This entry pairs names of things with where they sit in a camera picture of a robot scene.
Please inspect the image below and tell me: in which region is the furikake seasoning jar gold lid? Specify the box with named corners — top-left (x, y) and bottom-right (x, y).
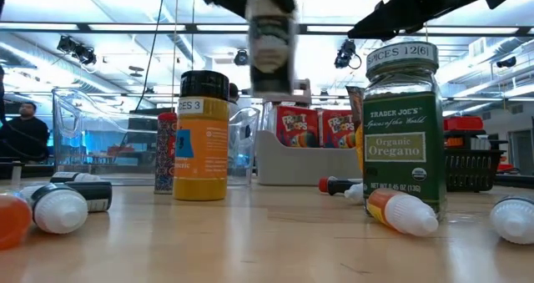
top-left (244, 0), bottom-right (300, 97)

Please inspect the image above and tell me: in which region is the red Froot Loops cereal box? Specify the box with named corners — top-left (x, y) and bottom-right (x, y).
top-left (319, 109), bottom-right (358, 149)
top-left (273, 105), bottom-right (321, 149)

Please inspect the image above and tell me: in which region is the green oregano glass jar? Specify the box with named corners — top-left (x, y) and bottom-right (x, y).
top-left (361, 40), bottom-right (448, 221)

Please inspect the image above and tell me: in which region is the black round cap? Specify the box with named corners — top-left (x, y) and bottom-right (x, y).
top-left (172, 69), bottom-right (231, 202)

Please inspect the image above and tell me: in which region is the black mesh basket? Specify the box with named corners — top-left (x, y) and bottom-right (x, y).
top-left (443, 148), bottom-right (507, 194)

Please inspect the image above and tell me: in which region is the black bottle red cap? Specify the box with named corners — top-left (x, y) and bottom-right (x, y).
top-left (318, 175), bottom-right (365, 197)

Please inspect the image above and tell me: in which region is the patterned paprika tin red lid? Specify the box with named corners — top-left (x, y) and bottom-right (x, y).
top-left (153, 111), bottom-right (179, 195)

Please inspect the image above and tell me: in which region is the orange dropper bottle white cap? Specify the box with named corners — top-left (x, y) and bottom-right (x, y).
top-left (365, 188), bottom-right (440, 237)
top-left (0, 192), bottom-right (33, 251)

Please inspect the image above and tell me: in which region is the black overhead crossbar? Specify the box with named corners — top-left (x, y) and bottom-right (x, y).
top-left (0, 21), bottom-right (534, 37)

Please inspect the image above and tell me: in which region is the red lidded case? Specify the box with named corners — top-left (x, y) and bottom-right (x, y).
top-left (441, 114), bottom-right (487, 150)

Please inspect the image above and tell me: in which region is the grey plastic bin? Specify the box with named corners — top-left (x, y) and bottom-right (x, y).
top-left (254, 128), bottom-right (364, 187)

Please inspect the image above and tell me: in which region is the clear plastic bin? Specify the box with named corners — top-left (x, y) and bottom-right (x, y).
top-left (50, 86), bottom-right (260, 188)

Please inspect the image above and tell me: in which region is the person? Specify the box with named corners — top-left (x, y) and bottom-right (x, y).
top-left (0, 101), bottom-right (51, 164)

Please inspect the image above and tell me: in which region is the black ceiling camera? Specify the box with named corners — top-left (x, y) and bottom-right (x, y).
top-left (495, 55), bottom-right (518, 69)
top-left (233, 48), bottom-right (250, 67)
top-left (333, 38), bottom-right (363, 71)
top-left (56, 34), bottom-right (98, 66)

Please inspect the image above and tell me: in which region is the hanging black cable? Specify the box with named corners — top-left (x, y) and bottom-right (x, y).
top-left (133, 0), bottom-right (168, 113)

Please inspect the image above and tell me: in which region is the metal box grater pink handle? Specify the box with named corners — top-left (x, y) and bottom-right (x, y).
top-left (259, 78), bottom-right (313, 134)

